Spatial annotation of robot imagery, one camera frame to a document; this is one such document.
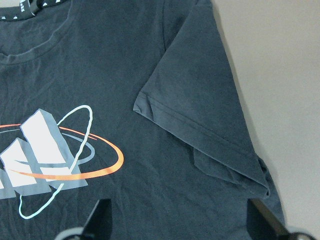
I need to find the black printed t-shirt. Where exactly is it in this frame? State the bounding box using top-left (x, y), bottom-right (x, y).
top-left (0, 0), bottom-right (284, 240)

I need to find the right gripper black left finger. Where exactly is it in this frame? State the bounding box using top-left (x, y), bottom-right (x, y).
top-left (80, 199), bottom-right (112, 240)

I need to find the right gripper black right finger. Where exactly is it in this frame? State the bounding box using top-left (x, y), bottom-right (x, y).
top-left (246, 198), bottom-right (285, 240)

